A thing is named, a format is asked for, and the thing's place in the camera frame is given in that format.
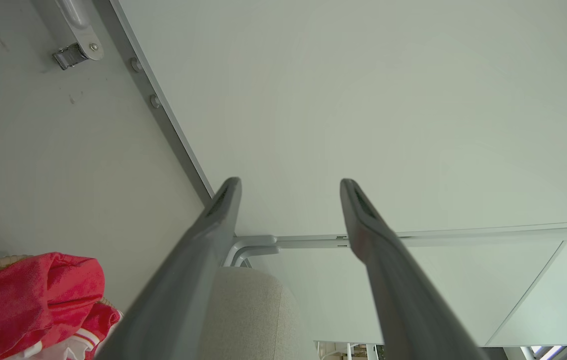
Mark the distant shelving clutter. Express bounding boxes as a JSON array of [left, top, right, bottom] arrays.
[[315, 341, 385, 360]]

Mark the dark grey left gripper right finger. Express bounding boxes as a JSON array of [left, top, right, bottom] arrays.
[[340, 178, 489, 360]]

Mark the grey baseboard strip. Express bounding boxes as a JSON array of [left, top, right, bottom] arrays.
[[92, 0, 215, 205]]

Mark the red and white garment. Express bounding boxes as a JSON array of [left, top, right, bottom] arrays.
[[0, 252, 123, 360]]

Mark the beige upholstered chair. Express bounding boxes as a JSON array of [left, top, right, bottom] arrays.
[[197, 266, 320, 360]]

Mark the grey metal frame post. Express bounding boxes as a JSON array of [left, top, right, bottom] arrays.
[[222, 220, 567, 268]]

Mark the metal table leg caster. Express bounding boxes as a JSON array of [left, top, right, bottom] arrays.
[[31, 0, 105, 71]]

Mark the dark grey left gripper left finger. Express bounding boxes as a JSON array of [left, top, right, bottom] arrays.
[[94, 176, 242, 360]]

